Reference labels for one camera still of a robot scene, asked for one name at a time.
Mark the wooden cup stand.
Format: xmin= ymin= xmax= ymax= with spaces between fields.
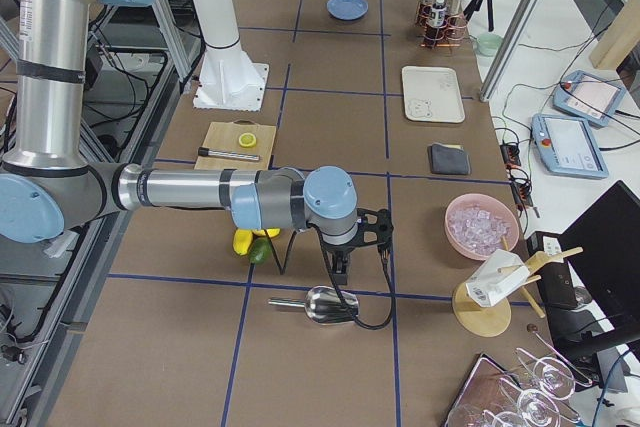
xmin=452 ymin=247 xmax=583 ymax=337

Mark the white paper carton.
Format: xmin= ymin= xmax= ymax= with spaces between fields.
xmin=465 ymin=249 xmax=530 ymax=308

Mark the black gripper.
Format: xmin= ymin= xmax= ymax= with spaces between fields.
xmin=321 ymin=208 xmax=394 ymax=285

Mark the teach pendant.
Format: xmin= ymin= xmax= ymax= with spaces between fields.
xmin=531 ymin=114 xmax=609 ymax=179
xmin=553 ymin=70 xmax=627 ymax=128

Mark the blue ceramic plate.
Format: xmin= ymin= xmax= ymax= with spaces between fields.
xmin=326 ymin=0 xmax=369 ymax=22

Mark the wooden cutting board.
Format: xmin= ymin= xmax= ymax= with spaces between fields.
xmin=195 ymin=121 xmax=277 ymax=170

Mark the wine glass near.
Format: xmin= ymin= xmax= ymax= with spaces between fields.
xmin=498 ymin=377 xmax=580 ymax=426

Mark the cream bear serving tray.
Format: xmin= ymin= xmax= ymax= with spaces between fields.
xmin=401 ymin=66 xmax=465 ymax=124

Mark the yellow lemon front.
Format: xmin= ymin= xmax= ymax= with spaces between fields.
xmin=232 ymin=229 xmax=254 ymax=256

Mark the copper wire bottle rack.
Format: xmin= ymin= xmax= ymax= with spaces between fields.
xmin=415 ymin=0 xmax=468 ymax=49

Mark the grey folded cloth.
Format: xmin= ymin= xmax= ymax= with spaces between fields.
xmin=428 ymin=143 xmax=471 ymax=175

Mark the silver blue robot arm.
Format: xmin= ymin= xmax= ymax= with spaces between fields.
xmin=1 ymin=0 xmax=393 ymax=284

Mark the lower teach pendant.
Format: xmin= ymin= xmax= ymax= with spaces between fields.
xmin=531 ymin=114 xmax=609 ymax=179

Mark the yellow lemon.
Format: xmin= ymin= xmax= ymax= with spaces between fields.
xmin=252 ymin=228 xmax=281 ymax=238
xmin=232 ymin=229 xmax=254 ymax=256

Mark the wine glass far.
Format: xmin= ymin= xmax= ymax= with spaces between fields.
xmin=513 ymin=347 xmax=593 ymax=400

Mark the yellow lemon rear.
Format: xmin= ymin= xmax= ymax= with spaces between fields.
xmin=252 ymin=228 xmax=281 ymax=238

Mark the pink bowl of ice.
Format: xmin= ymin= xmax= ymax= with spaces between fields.
xmin=444 ymin=193 xmax=520 ymax=260

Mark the upper teach pendant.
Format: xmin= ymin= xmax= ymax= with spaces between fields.
xmin=553 ymin=70 xmax=627 ymax=128

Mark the mint green cup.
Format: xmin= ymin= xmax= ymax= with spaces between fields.
xmin=475 ymin=32 xmax=503 ymax=57

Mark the half lemon slice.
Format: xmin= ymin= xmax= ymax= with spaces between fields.
xmin=238 ymin=132 xmax=258 ymax=148

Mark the green avocado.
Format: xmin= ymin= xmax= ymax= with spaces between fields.
xmin=248 ymin=237 xmax=272 ymax=265

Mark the black monitor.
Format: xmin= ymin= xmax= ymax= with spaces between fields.
xmin=549 ymin=180 xmax=639 ymax=360

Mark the steel ice scoop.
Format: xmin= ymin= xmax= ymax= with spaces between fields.
xmin=268 ymin=286 xmax=359 ymax=325

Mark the dark bottle white cap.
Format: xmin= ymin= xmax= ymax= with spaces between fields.
xmin=429 ymin=0 xmax=446 ymax=29

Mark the aluminium frame post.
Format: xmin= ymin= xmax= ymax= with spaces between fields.
xmin=479 ymin=0 xmax=540 ymax=102

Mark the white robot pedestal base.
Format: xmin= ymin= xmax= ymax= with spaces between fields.
xmin=192 ymin=0 xmax=269 ymax=112

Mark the wine glass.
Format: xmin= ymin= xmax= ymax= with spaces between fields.
xmin=498 ymin=377 xmax=580 ymax=426
xmin=513 ymin=347 xmax=593 ymax=400

